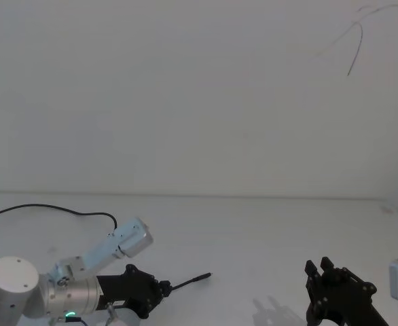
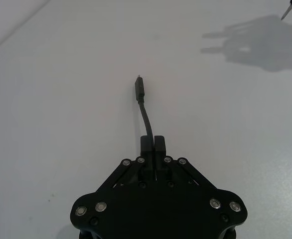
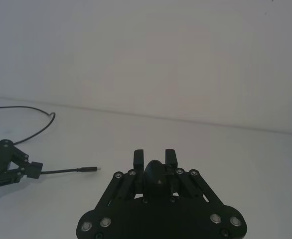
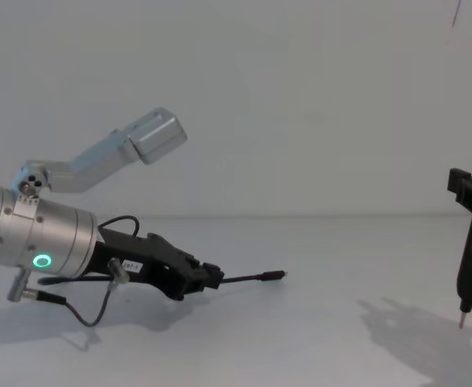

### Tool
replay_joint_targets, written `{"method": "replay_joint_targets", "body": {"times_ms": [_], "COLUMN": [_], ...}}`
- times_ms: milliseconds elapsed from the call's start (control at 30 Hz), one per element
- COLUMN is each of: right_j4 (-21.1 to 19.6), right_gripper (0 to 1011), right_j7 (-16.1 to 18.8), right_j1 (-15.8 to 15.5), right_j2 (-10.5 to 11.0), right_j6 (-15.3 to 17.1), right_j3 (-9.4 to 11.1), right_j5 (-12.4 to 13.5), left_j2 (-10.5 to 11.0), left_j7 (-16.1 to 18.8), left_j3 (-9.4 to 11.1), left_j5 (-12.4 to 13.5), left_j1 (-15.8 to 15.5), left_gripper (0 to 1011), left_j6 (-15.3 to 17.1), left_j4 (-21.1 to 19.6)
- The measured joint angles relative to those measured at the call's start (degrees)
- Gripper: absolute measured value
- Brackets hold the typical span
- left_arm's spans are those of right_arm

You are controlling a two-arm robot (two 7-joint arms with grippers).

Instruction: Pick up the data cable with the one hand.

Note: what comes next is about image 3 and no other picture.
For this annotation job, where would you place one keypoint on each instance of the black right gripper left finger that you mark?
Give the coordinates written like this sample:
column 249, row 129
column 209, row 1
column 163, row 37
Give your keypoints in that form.
column 138, row 161

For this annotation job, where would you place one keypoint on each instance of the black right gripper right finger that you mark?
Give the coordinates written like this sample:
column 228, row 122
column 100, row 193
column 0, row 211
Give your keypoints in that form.
column 171, row 156

